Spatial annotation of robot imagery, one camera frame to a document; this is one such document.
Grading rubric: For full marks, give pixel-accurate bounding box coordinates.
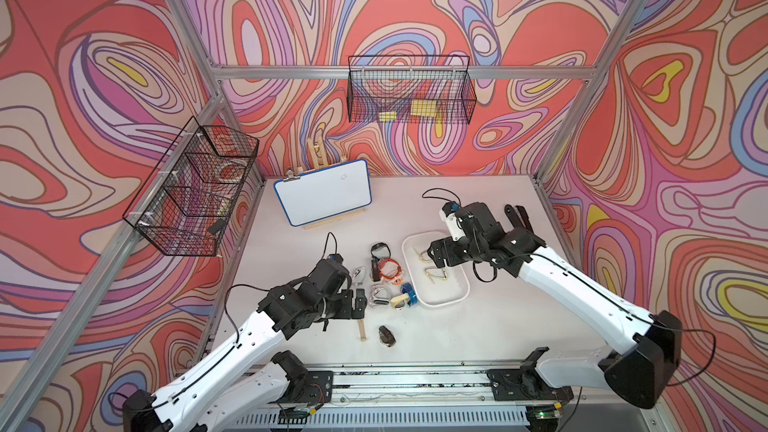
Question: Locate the black wire basket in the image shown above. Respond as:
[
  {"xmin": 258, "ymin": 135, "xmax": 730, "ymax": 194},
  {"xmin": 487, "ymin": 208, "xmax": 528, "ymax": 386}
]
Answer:
[
  {"xmin": 122, "ymin": 118, "xmax": 259, "ymax": 257},
  {"xmin": 347, "ymin": 53, "xmax": 477, "ymax": 125}
]

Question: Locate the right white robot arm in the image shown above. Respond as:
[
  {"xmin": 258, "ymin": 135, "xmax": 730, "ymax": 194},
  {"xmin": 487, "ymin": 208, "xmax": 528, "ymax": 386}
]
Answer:
[{"xmin": 427, "ymin": 201, "xmax": 683, "ymax": 409}]

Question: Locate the yellow sticky note pad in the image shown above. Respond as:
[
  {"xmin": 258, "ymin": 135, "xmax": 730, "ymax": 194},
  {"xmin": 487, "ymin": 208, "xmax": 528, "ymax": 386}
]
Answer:
[{"xmin": 410, "ymin": 99, "xmax": 437, "ymax": 118}]

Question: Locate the black stapler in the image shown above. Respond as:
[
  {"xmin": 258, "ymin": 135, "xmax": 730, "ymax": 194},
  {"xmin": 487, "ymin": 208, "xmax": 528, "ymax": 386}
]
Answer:
[{"xmin": 504, "ymin": 204, "xmax": 534, "ymax": 233}]

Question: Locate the brown strap watch front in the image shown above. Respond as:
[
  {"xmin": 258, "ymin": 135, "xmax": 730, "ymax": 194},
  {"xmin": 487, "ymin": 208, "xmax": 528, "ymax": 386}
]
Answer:
[{"xmin": 378, "ymin": 326, "xmax": 396, "ymax": 347}]

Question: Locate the beige strap blue watch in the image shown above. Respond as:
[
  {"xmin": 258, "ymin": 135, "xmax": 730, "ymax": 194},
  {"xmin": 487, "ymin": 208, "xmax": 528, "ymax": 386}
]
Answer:
[{"xmin": 390, "ymin": 293, "xmax": 410, "ymax": 309}]

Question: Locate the white purple kids watch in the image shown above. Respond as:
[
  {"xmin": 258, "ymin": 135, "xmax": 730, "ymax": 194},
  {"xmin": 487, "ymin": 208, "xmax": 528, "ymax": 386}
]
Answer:
[{"xmin": 351, "ymin": 266, "xmax": 366, "ymax": 286}]

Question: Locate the black band watch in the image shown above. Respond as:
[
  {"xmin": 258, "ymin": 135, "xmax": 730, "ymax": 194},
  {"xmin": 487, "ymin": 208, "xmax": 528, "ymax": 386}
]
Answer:
[{"xmin": 370, "ymin": 242, "xmax": 391, "ymax": 260}]

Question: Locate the black wire basket left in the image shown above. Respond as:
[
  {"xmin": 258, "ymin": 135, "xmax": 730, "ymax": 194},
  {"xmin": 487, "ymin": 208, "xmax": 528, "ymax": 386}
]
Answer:
[{"xmin": 122, "ymin": 118, "xmax": 259, "ymax": 257}]

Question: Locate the beige strap watch long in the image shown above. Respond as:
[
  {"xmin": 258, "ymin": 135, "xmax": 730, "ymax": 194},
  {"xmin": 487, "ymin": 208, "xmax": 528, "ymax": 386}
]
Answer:
[{"xmin": 357, "ymin": 319, "xmax": 367, "ymax": 342}]

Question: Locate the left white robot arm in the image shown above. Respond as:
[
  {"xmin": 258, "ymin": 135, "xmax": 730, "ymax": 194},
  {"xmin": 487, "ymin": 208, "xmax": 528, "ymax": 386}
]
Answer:
[{"xmin": 122, "ymin": 254, "xmax": 367, "ymax": 431}]

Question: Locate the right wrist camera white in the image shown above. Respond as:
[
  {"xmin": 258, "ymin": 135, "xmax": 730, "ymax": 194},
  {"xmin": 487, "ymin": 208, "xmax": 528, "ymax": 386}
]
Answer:
[{"xmin": 440, "ymin": 201, "xmax": 465, "ymax": 241}]

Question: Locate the wooden easel stand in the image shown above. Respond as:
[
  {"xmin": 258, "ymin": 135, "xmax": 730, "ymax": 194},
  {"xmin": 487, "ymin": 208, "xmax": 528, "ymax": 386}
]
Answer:
[{"xmin": 287, "ymin": 136, "xmax": 368, "ymax": 231}]

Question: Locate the white plastic storage tray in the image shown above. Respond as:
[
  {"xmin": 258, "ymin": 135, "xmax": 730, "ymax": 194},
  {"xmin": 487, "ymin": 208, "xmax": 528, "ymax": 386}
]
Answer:
[{"xmin": 401, "ymin": 231, "xmax": 470, "ymax": 309}]

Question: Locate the white pink kids watch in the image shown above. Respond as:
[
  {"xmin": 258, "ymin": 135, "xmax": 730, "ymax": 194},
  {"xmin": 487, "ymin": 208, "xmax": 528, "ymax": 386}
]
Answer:
[{"xmin": 368, "ymin": 284, "xmax": 392, "ymax": 308}]

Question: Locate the dark brown leather watch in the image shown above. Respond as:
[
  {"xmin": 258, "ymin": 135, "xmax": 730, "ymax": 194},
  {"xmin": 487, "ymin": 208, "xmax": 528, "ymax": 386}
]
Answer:
[{"xmin": 371, "ymin": 258, "xmax": 381, "ymax": 283}]

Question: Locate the blue framed whiteboard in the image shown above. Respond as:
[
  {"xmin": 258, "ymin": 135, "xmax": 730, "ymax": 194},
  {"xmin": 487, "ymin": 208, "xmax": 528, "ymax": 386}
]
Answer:
[{"xmin": 273, "ymin": 158, "xmax": 374, "ymax": 228}]

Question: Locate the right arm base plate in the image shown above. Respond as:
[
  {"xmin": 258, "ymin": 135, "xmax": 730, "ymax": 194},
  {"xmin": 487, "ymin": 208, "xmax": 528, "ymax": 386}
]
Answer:
[{"xmin": 486, "ymin": 369, "xmax": 574, "ymax": 403}]

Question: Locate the black wire basket back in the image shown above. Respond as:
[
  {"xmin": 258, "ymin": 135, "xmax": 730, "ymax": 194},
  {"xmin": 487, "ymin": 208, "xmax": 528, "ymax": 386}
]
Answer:
[{"xmin": 347, "ymin": 53, "xmax": 477, "ymax": 125}]

